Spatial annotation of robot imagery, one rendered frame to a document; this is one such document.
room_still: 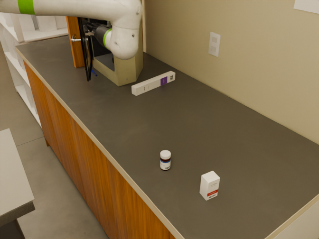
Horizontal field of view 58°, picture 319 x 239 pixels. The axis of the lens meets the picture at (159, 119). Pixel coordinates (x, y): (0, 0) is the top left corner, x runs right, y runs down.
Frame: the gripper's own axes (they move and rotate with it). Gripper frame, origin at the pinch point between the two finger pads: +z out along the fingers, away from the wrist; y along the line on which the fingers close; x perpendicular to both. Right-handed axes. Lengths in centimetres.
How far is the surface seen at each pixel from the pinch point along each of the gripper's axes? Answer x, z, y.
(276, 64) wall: 11, -66, -55
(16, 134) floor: 128, 130, 33
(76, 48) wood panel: 22.1, 33.2, -5.0
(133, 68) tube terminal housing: 25.5, -3.9, -21.2
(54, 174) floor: 128, 57, 21
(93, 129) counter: 34.0, -32.2, 16.1
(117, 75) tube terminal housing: 27.2, -3.6, -11.7
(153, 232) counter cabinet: 56, -75, 15
